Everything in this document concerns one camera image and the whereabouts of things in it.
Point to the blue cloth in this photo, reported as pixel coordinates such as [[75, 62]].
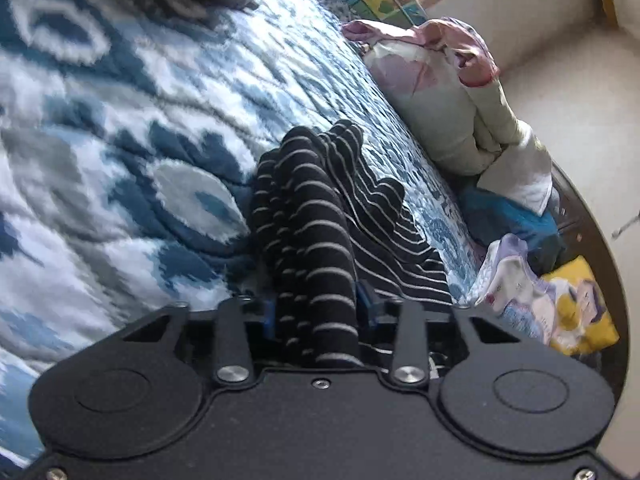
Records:
[[510, 225]]

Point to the white pink floral pillow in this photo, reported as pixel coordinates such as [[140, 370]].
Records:
[[440, 105]]

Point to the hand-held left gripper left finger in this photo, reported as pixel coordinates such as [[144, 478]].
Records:
[[232, 340]]

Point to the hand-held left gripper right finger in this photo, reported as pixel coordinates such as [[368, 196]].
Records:
[[364, 310]]

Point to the floral printed white blanket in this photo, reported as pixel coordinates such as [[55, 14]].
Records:
[[530, 295]]

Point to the white folded cloth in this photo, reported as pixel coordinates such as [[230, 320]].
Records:
[[525, 175]]

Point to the blue white patterned bedspread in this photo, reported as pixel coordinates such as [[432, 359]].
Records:
[[125, 135]]

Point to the black white striped garment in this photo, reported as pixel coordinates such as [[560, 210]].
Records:
[[310, 240]]

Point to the dark bed frame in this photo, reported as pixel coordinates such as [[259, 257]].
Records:
[[600, 240]]

